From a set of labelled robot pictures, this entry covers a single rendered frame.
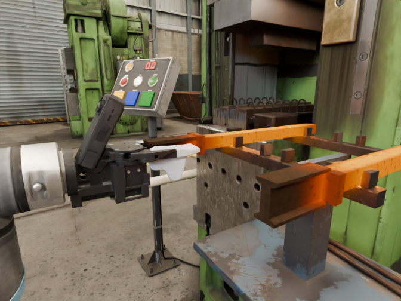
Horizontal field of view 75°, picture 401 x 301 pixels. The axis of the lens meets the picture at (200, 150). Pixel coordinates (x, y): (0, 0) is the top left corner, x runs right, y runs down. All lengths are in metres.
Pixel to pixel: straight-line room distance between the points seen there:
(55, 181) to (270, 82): 1.14
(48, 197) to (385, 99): 0.77
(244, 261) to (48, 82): 8.34
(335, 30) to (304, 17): 0.27
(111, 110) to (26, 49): 8.32
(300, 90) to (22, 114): 7.97
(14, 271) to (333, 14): 0.90
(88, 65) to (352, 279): 5.49
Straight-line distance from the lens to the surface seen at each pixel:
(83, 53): 5.73
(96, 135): 0.39
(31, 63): 8.67
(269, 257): 0.63
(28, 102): 8.66
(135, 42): 6.04
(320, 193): 0.31
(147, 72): 1.36
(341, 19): 0.87
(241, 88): 1.23
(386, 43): 0.83
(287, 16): 1.05
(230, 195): 0.94
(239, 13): 0.97
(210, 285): 1.35
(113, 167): 0.40
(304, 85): 1.35
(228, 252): 0.63
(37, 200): 0.40
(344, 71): 0.86
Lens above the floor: 1.07
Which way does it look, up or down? 14 degrees down
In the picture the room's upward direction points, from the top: straight up
